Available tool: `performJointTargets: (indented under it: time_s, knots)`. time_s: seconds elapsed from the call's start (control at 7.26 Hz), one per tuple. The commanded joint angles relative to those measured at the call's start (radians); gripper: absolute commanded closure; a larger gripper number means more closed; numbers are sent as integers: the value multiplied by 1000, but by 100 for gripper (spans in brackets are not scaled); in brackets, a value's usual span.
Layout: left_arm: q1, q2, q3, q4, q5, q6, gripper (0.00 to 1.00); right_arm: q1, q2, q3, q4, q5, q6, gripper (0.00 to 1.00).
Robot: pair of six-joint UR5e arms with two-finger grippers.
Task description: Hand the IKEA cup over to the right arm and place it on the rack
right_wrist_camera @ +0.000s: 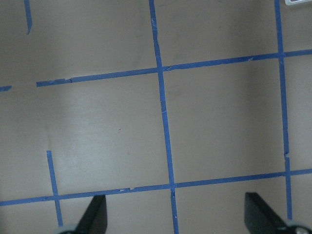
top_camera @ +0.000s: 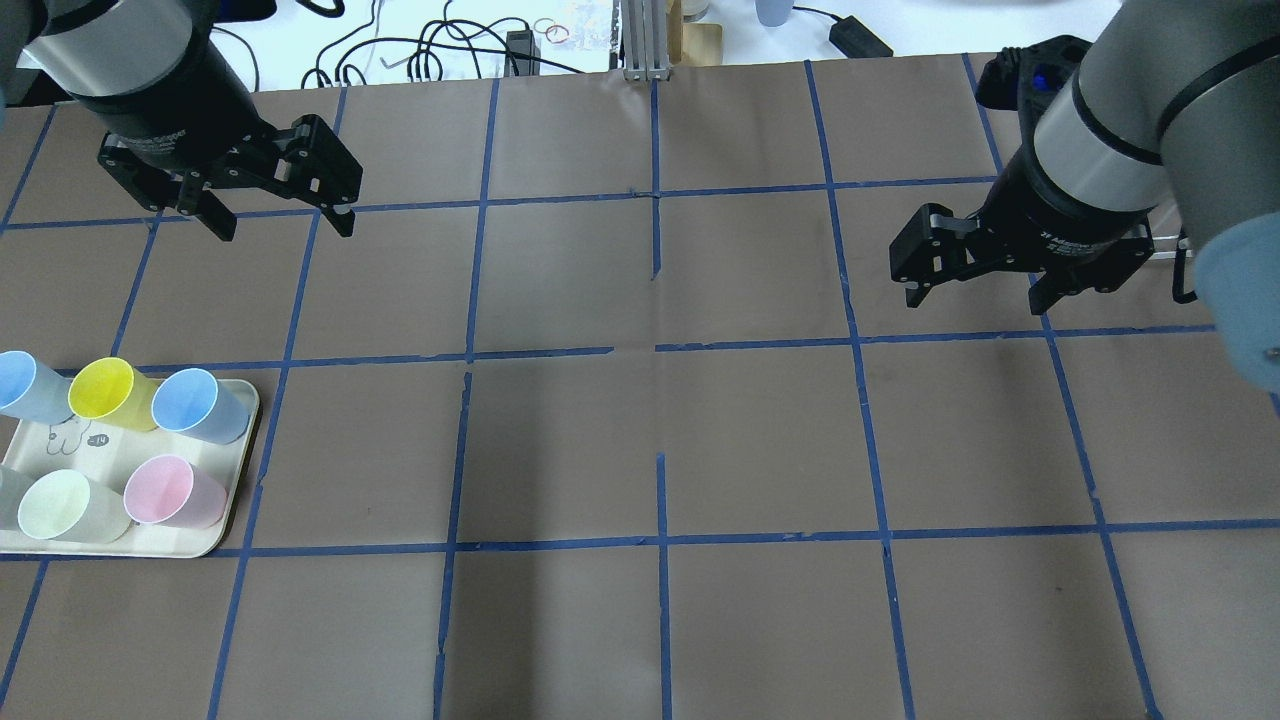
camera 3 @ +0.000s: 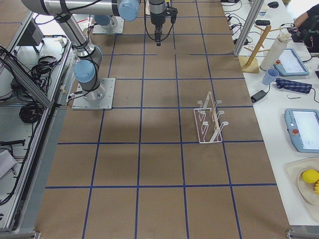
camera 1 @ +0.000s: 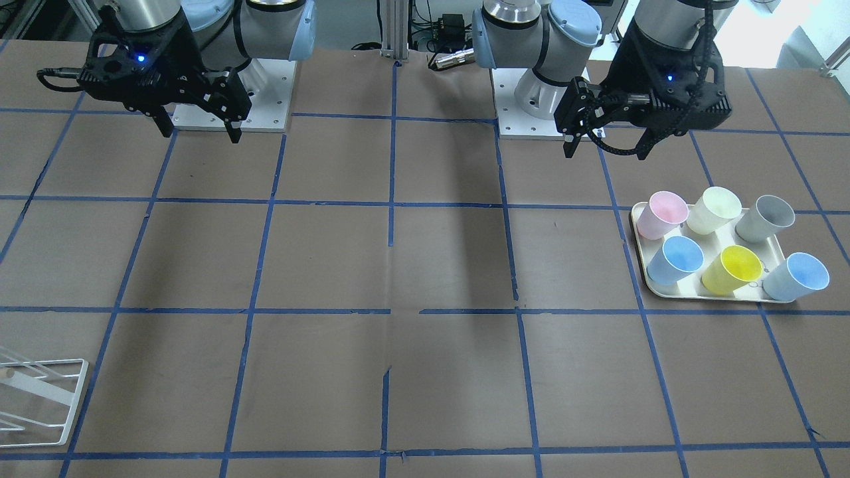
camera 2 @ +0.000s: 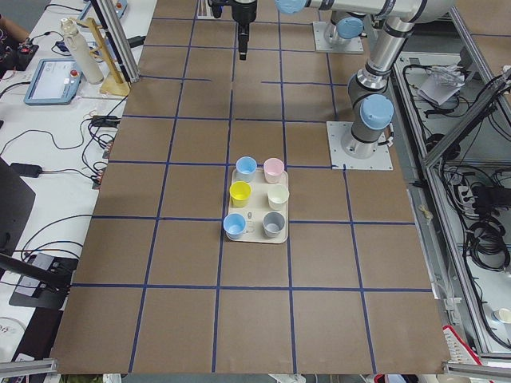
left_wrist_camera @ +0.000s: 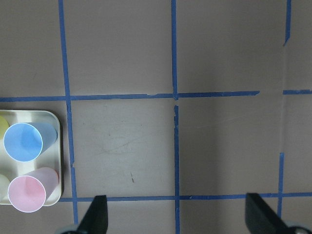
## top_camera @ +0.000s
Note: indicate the pale green plastic cup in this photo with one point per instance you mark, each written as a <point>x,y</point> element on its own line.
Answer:
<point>68,506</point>

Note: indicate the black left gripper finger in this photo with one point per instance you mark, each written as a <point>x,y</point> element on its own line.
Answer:
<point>194,200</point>
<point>320,171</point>

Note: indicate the wooden mug tree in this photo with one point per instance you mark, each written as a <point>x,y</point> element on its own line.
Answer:
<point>691,42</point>

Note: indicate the cream plastic tray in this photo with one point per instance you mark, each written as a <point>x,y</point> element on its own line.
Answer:
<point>110,455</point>

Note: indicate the blue cup on desk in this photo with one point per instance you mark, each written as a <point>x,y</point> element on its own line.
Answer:
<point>773,13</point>

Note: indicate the pink plastic cup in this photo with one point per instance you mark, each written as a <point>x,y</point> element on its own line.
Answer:
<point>169,491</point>

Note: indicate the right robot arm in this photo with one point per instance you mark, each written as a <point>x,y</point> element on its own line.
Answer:
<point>1176,101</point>

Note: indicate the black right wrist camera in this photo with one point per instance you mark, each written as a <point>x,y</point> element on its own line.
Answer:
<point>1027,79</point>

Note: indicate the black power adapter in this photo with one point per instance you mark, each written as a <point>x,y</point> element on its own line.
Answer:
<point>856,41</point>

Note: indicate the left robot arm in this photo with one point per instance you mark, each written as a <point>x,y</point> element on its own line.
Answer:
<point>94,49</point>

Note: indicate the light blue plastic cup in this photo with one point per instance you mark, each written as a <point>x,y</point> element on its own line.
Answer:
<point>32,391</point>

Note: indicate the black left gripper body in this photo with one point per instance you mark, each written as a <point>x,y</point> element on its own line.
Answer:
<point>172,112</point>

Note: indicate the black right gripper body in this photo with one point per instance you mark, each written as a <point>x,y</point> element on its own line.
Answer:
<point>1058,218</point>

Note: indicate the yellow plastic cup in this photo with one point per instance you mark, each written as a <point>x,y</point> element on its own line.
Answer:
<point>113,392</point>

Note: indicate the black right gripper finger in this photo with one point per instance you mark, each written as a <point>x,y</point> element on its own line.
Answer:
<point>932,249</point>
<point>1050,288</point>

